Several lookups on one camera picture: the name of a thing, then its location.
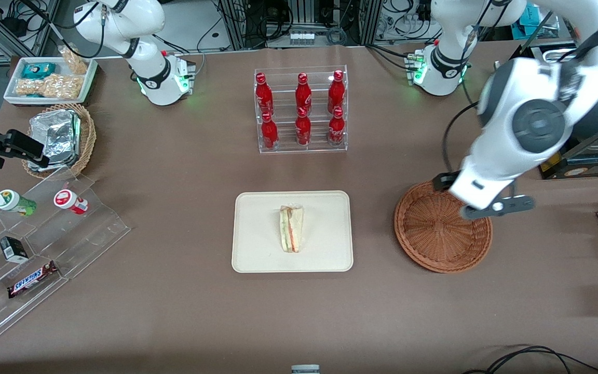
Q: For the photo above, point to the brown round wicker basket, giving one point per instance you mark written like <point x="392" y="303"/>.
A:
<point x="434" y="239"/>

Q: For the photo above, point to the snickers chocolate bar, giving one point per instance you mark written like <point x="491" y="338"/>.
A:
<point x="31" y="280"/>

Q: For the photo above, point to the large clear peanut bag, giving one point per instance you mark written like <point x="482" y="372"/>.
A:
<point x="50" y="87"/>

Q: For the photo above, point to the red lid yoghurt cup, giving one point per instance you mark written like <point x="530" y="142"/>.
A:
<point x="69" y="200"/>

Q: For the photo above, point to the small black carton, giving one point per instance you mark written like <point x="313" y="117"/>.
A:
<point x="14" y="249"/>

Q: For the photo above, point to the clear acrylic step stand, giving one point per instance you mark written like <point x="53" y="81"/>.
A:
<point x="86" y="234"/>

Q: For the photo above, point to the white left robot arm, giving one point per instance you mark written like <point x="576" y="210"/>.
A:
<point x="517" y="83"/>

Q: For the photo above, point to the light tan wicker basket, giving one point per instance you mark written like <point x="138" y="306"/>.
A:
<point x="87" y="137"/>

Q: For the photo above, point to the white rectangular snack tray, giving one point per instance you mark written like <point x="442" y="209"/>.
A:
<point x="13" y="96"/>

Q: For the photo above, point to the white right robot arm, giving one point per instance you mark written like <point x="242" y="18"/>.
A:
<point x="122" y="26"/>

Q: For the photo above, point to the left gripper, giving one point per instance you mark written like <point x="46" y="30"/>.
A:
<point x="443" y="181"/>

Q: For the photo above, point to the black machine with emergency button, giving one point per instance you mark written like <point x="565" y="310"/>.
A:
<point x="589" y="163"/>

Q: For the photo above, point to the small clear peanut bag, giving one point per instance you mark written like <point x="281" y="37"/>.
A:
<point x="75" y="61"/>

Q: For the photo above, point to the cream rectangular serving tray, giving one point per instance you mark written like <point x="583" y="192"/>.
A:
<point x="257" y="234"/>

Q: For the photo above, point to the silver foil wrapped packs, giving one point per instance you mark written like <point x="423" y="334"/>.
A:
<point x="60" y="137"/>

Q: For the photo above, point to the red cola bottle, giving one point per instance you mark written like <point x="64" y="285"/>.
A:
<point x="303" y="130"/>
<point x="263" y="96"/>
<point x="336" y="93"/>
<point x="269" y="134"/>
<point x="336" y="130"/>
<point x="303" y="96"/>

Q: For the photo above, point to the green lid yoghurt cup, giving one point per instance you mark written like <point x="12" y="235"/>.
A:
<point x="11" y="201"/>

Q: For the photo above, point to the teal snack packet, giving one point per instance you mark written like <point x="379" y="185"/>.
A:
<point x="38" y="70"/>

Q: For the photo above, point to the triangle sandwich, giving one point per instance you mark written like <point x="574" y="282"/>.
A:
<point x="292" y="228"/>

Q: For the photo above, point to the grey wrist camera bar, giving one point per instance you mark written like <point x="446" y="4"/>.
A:
<point x="506" y="205"/>

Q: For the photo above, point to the grey device at table edge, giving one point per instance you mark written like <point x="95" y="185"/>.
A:
<point x="305" y="369"/>

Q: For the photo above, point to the teal box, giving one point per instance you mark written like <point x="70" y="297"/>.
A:
<point x="530" y="18"/>

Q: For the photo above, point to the clear acrylic bottle rack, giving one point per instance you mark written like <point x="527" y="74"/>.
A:
<point x="283" y="148"/>

